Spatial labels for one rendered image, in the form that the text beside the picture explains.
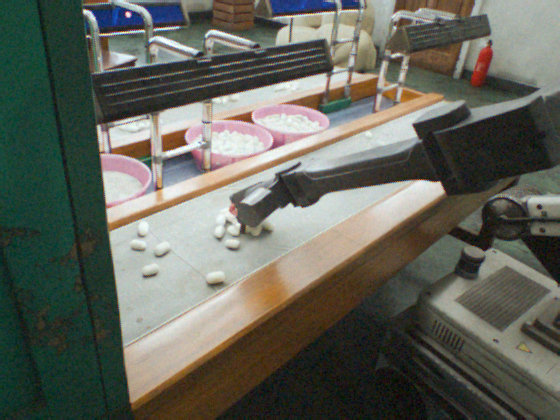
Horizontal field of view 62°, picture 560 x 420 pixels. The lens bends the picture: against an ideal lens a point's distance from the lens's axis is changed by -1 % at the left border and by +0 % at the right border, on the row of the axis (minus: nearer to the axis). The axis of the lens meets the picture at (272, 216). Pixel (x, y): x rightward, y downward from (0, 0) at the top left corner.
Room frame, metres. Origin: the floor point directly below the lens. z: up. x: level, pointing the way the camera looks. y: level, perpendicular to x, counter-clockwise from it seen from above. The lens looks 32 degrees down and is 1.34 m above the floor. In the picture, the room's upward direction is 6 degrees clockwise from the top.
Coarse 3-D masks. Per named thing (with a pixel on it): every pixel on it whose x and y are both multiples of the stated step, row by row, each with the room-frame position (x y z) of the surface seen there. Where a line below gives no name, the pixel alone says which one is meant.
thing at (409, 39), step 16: (480, 16) 1.86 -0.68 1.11; (400, 32) 1.44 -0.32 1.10; (416, 32) 1.49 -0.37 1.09; (432, 32) 1.56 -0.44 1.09; (448, 32) 1.63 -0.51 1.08; (464, 32) 1.72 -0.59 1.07; (480, 32) 1.82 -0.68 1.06; (400, 48) 1.44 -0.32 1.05; (416, 48) 1.46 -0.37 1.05; (432, 48) 1.54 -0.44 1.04
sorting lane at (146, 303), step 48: (336, 144) 1.42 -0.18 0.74; (336, 192) 1.10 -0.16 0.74; (384, 192) 1.13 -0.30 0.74; (144, 240) 0.80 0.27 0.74; (192, 240) 0.82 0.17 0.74; (240, 240) 0.84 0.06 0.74; (288, 240) 0.86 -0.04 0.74; (144, 288) 0.65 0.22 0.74; (192, 288) 0.67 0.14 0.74; (144, 336) 0.54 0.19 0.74
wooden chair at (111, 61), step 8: (88, 40) 3.33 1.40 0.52; (88, 48) 3.34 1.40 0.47; (104, 56) 3.22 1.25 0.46; (112, 56) 3.23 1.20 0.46; (120, 56) 3.24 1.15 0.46; (128, 56) 3.26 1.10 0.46; (104, 64) 3.02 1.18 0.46; (112, 64) 3.03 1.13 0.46; (120, 64) 3.06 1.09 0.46; (128, 64) 3.17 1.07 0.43
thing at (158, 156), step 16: (208, 32) 1.10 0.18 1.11; (160, 48) 0.96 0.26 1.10; (176, 48) 0.92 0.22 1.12; (192, 48) 0.91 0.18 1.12; (208, 48) 1.10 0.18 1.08; (240, 48) 1.02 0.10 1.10; (160, 112) 1.00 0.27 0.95; (208, 112) 1.10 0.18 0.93; (160, 128) 1.00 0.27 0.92; (208, 128) 1.10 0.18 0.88; (160, 144) 0.99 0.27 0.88; (192, 144) 1.08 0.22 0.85; (208, 144) 1.10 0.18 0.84; (160, 160) 0.99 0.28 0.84; (208, 160) 1.10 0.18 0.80; (160, 176) 0.99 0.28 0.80
